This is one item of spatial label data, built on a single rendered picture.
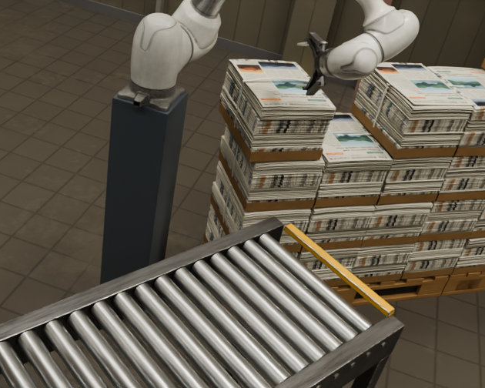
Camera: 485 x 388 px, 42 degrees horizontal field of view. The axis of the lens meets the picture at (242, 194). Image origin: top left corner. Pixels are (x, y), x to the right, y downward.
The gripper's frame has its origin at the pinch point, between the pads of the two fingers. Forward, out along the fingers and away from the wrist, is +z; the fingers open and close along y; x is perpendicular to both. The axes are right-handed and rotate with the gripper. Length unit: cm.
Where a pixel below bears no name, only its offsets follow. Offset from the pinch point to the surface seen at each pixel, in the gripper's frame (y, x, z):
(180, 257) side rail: 57, -48, -24
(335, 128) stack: 23, 33, 34
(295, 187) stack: 44.8, 7.9, 18.3
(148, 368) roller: 74, -65, -57
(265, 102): 12.8, -11.4, 3.7
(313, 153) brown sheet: 31.2, 11.5, 11.1
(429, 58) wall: -18, 211, 213
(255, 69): 1.1, -6.2, 26.7
